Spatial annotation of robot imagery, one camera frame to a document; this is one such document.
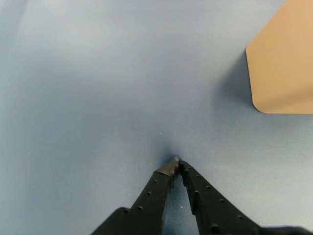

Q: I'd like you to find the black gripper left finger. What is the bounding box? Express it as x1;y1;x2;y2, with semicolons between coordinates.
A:
90;156;180;235

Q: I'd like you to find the tan rounded square box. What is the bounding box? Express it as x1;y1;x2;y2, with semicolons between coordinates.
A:
246;0;313;115

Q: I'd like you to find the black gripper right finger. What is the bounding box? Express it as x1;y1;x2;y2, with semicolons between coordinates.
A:
179;161;265;235

